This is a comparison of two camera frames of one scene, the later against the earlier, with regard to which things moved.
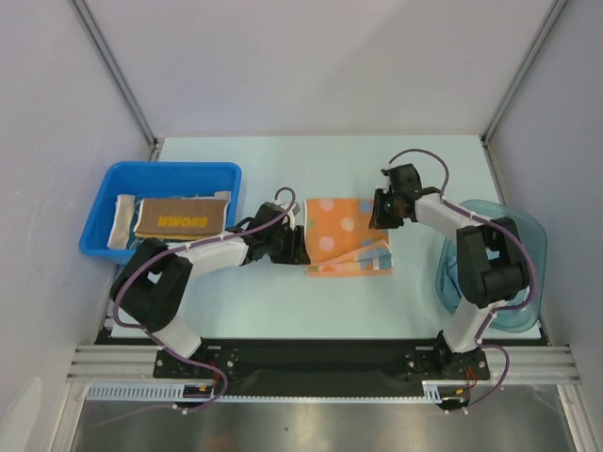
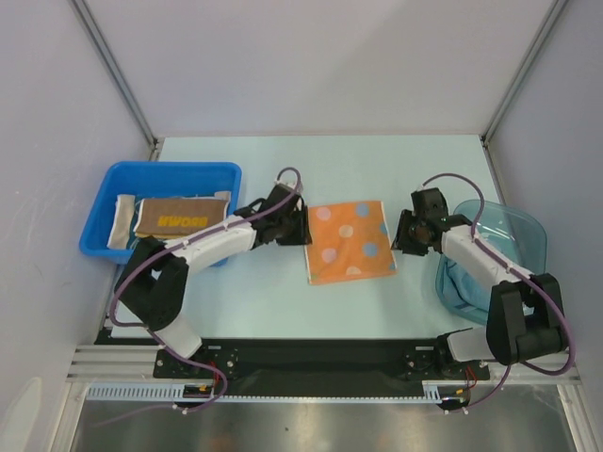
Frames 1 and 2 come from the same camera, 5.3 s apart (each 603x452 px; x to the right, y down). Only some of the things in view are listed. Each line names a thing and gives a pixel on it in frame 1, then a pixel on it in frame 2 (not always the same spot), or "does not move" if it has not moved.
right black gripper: (380, 217) to (405, 234)
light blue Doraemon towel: (448, 282) does not move
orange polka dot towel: (340, 242) does not move
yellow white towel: (175, 217) does not move
